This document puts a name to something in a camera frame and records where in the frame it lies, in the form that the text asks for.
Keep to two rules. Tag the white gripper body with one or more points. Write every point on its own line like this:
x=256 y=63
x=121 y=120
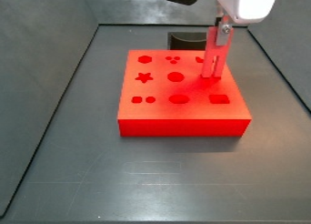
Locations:
x=247 y=11

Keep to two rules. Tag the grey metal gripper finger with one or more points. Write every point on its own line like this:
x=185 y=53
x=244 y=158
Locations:
x=224 y=27

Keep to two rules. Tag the dark grey curved holder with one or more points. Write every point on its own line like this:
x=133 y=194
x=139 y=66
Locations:
x=187 y=40

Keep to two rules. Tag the red shape-sorter block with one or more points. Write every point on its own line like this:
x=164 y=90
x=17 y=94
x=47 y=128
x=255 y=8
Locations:
x=168 y=101

